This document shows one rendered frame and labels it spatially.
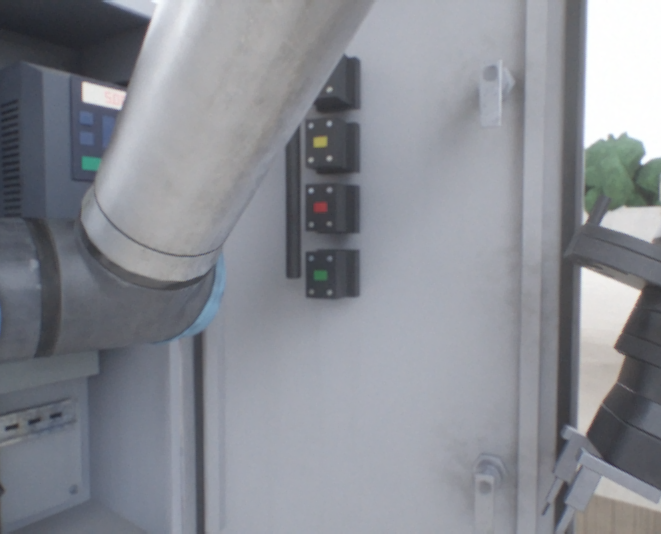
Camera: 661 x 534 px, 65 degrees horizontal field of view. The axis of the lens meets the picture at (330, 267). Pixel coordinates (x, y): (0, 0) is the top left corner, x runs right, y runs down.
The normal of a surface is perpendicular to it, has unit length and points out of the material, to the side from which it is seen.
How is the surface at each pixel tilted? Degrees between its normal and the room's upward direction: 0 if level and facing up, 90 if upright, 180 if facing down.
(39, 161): 90
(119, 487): 90
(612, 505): 90
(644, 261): 83
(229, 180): 140
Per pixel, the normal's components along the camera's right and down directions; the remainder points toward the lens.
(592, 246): -0.59, -0.22
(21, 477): 0.80, 0.03
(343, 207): 0.91, 0.02
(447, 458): -0.41, 0.05
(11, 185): -0.60, 0.04
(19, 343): 0.52, 0.68
